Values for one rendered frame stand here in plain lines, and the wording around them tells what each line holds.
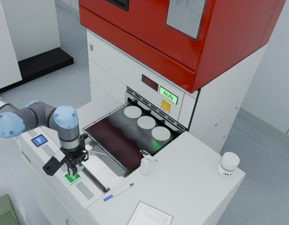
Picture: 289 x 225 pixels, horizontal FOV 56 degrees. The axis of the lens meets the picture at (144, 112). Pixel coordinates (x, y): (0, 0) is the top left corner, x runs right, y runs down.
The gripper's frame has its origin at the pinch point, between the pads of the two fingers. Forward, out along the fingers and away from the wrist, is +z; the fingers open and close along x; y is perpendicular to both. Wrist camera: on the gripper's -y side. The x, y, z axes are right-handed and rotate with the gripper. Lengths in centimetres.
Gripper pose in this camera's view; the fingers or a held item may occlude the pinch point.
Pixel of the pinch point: (70, 176)
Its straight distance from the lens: 120.1
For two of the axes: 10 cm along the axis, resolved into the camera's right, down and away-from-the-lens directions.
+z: -0.8, 7.2, 6.8
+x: -7.1, -5.3, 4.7
